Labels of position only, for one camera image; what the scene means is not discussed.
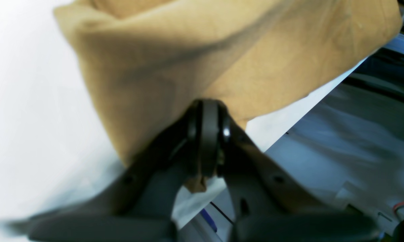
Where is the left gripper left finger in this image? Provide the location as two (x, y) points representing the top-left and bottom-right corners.
(0, 100), (202, 242)

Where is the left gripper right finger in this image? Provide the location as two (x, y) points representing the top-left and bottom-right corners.
(201, 99), (380, 242)

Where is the brown T-shirt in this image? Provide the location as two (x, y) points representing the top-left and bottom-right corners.
(53, 0), (403, 194)

